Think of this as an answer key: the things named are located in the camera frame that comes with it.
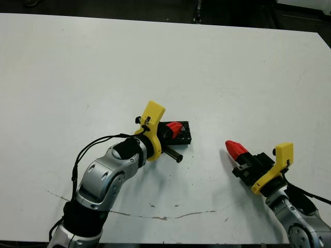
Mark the right gripper, yellow mount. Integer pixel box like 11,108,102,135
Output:
225,140,294,195

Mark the left gripper, yellow mount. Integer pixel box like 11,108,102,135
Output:
134,100,185,164

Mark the black glossy box lid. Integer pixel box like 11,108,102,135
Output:
164,120,192,146

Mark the white panel behind table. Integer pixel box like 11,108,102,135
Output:
278,0,331,12

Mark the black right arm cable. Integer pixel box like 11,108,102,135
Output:
281,160,331,205

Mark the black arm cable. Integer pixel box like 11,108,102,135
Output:
281,160,331,205
48,116,153,237

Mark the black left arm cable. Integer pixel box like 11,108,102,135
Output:
48,116,153,237

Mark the dark metal post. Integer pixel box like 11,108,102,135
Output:
193,0,204,24

